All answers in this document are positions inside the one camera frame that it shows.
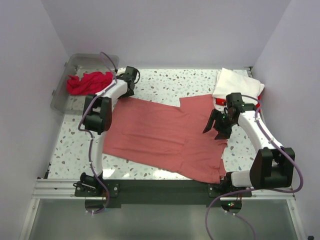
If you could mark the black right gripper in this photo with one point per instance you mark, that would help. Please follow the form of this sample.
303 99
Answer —
222 134

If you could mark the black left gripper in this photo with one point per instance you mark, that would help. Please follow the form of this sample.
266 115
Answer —
127 94

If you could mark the salmon pink t shirt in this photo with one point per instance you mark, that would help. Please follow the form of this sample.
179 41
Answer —
168 137

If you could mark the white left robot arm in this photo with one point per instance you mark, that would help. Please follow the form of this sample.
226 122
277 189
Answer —
96 121

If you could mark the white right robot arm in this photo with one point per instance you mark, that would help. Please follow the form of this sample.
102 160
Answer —
272 167

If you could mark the folded red t shirt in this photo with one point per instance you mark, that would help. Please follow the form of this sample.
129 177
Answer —
221 101

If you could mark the crumpled red t shirt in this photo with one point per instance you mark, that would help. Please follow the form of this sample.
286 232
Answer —
90 83

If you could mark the folded white t shirt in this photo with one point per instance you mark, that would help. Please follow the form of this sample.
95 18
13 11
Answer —
228 81

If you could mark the clear plastic bin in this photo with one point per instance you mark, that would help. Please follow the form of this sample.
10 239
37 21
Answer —
78 64

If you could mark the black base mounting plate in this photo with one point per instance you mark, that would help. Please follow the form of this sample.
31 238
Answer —
153 192

